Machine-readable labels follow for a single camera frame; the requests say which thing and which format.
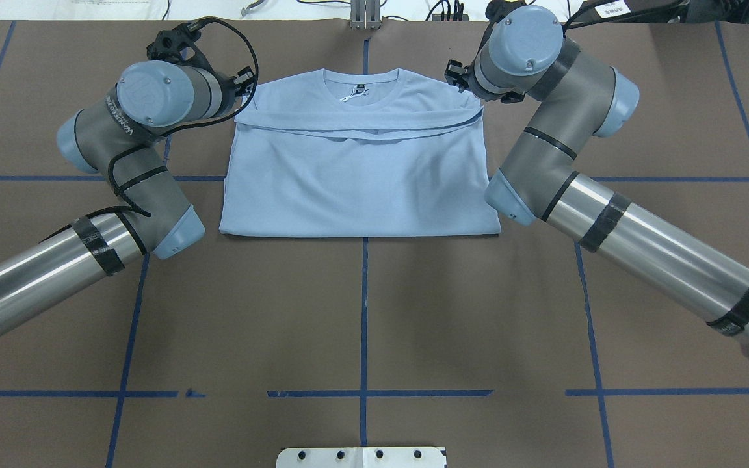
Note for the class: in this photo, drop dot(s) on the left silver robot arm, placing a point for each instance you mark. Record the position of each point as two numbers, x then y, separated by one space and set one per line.
117 138

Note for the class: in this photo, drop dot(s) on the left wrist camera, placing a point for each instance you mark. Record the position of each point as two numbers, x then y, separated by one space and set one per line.
178 46

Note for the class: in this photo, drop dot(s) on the black power adapter box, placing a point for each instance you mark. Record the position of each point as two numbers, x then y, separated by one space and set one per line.
591 13

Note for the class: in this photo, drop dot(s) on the aluminium frame post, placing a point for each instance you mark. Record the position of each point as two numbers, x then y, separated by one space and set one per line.
365 14

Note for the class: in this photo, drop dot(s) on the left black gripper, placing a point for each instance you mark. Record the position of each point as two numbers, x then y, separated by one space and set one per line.
242 80

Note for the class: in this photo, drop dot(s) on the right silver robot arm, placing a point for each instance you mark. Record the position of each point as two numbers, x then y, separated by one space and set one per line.
685 156

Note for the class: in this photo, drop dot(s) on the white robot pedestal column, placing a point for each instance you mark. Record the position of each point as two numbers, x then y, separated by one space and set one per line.
398 456

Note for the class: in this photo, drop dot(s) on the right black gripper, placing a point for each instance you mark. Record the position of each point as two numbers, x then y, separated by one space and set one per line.
457 72

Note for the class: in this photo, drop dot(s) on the light blue t-shirt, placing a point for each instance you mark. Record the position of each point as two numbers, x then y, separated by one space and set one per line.
328 155

